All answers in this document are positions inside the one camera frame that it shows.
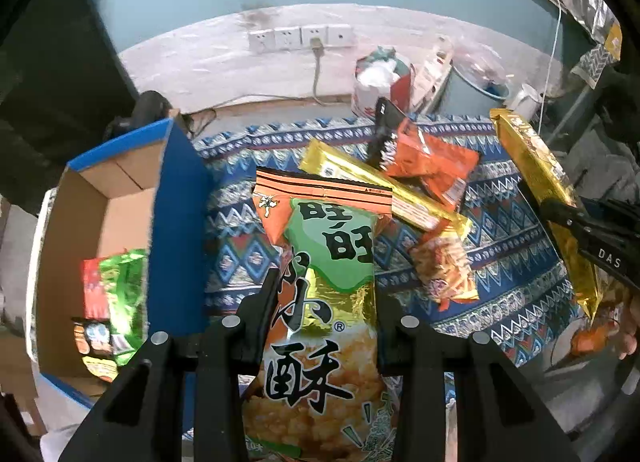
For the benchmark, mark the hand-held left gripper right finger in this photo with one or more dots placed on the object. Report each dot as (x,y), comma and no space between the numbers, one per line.
(395,337)

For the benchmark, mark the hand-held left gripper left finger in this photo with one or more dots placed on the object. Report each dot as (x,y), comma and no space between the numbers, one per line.
(255,322)

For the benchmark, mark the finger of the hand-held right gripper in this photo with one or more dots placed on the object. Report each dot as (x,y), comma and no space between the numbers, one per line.
(565,219)

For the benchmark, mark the large green orange cracker packet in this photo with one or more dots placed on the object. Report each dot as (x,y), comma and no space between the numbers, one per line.
(320,292)

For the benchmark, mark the gold long snack packet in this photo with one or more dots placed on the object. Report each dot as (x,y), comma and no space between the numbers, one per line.
(350,171)
(530,156)

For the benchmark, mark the orange fries snack packet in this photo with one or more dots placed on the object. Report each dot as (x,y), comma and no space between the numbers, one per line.
(445,267)

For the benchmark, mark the cardboard box with blue rim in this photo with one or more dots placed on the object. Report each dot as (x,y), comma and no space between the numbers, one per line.
(185,222)

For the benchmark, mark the green pea snack packet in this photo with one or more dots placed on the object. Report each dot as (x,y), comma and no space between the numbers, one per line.
(125,302)

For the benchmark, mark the red snack packet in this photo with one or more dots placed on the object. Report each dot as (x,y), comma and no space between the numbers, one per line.
(95,292)

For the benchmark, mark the black cartoon snack packet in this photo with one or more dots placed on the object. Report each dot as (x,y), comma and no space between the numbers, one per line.
(92,337)

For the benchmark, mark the person's right hand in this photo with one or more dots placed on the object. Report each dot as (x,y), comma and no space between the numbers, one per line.
(631,332)

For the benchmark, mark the blue patterned tablecloth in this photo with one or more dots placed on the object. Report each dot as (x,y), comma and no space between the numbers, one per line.
(500,252)

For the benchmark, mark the white kettle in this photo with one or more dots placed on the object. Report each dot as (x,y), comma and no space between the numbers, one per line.
(522,99)

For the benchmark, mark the leaf patterned cloth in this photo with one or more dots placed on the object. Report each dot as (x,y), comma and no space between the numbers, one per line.
(597,64)

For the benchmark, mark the blue trash bin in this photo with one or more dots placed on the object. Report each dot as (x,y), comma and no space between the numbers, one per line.
(465,91)

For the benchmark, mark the clear plastic bin bag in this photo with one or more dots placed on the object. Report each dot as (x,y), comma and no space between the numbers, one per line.
(482,66)

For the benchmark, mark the white brown leaning carton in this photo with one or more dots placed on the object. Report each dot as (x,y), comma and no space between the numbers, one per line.
(430,76)

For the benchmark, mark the red and white bag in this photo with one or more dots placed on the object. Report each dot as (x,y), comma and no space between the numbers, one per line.
(370,91)

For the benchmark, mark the black studio light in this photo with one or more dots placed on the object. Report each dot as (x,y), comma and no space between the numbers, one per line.
(147,109)

